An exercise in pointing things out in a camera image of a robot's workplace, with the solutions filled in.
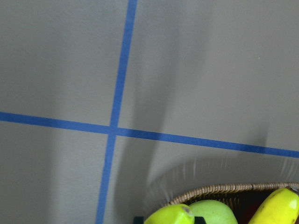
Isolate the yellow banana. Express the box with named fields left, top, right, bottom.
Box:
left=249, top=187, right=299, bottom=224
left=144, top=203, right=195, bottom=224

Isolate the wicker fruit basket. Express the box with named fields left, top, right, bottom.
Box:
left=166, top=182, right=299, bottom=224

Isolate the brown paper table cover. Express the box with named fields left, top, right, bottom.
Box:
left=0, top=0, right=299, bottom=224

